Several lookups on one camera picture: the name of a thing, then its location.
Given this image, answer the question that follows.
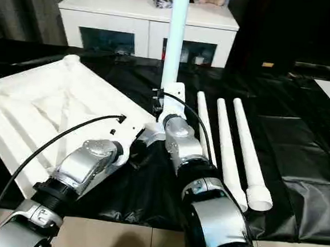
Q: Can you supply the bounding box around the white plastic table leg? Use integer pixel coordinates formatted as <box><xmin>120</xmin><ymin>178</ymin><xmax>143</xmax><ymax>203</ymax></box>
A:
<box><xmin>192</xmin><ymin>91</ymin><xmax>222</xmax><ymax>166</ymax></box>
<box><xmin>208</xmin><ymin>98</ymin><xmax>258</xmax><ymax>212</ymax></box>
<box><xmin>224</xmin><ymin>98</ymin><xmax>282</xmax><ymax>214</ymax></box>
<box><xmin>158</xmin><ymin>0</ymin><xmax>192</xmax><ymax>125</ymax></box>

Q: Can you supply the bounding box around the white plastic table top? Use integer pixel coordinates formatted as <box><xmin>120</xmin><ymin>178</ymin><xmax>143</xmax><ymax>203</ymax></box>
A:
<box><xmin>0</xmin><ymin>48</ymin><xmax>172</xmax><ymax>209</ymax></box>

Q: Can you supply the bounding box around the white cabinet with glass doors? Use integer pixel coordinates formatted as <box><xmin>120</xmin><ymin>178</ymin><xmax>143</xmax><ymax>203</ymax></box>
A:
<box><xmin>53</xmin><ymin>0</ymin><xmax>243</xmax><ymax>70</ymax></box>

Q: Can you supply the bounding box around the black work mat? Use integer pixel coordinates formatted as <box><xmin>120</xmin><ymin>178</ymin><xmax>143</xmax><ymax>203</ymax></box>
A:
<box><xmin>0</xmin><ymin>38</ymin><xmax>330</xmax><ymax>246</ymax></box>

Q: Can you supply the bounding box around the grey curtain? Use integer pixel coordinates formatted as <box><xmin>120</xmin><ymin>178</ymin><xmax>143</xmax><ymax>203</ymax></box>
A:
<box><xmin>0</xmin><ymin>0</ymin><xmax>71</xmax><ymax>48</ymax></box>

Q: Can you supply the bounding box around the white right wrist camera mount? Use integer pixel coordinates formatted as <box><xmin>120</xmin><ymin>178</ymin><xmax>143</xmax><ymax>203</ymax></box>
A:
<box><xmin>156</xmin><ymin>82</ymin><xmax>189</xmax><ymax>126</ymax></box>

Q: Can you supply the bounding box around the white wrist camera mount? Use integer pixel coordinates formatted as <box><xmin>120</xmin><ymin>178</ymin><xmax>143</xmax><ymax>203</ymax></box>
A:
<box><xmin>104</xmin><ymin>113</ymin><xmax>146</xmax><ymax>169</ymax></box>
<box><xmin>156</xmin><ymin>82</ymin><xmax>189</xmax><ymax>126</ymax></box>

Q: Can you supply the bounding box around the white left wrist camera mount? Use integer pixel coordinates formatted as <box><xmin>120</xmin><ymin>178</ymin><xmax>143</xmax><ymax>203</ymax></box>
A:
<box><xmin>104</xmin><ymin>113</ymin><xmax>146</xmax><ymax>169</ymax></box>

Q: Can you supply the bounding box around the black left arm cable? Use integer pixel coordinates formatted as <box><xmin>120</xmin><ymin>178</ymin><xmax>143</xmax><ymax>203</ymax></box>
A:
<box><xmin>0</xmin><ymin>104</ymin><xmax>127</xmax><ymax>247</ymax></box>

